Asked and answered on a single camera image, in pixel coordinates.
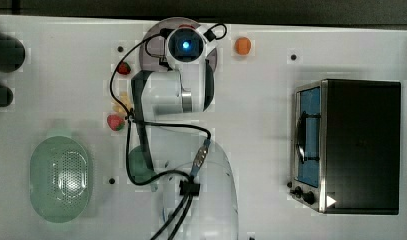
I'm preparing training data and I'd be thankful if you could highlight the green oval colander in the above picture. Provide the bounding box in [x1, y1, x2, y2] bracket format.
[29, 130, 91, 223]

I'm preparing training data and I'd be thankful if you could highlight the silver toaster oven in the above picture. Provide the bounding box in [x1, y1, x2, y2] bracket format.
[287, 79, 401, 215]

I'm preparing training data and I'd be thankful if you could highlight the yellow peeled banana toy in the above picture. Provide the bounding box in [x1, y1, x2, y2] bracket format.
[112, 91, 133, 115]

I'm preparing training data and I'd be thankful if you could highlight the orange toy fruit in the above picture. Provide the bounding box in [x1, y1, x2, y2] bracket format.
[234, 37, 252, 55]

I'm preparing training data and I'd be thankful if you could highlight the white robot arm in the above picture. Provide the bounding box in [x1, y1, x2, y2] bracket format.
[127, 24, 239, 240]

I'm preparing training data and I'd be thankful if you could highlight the red toy strawberry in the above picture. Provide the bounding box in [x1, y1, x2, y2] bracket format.
[107, 114, 125, 131]
[117, 62, 131, 75]

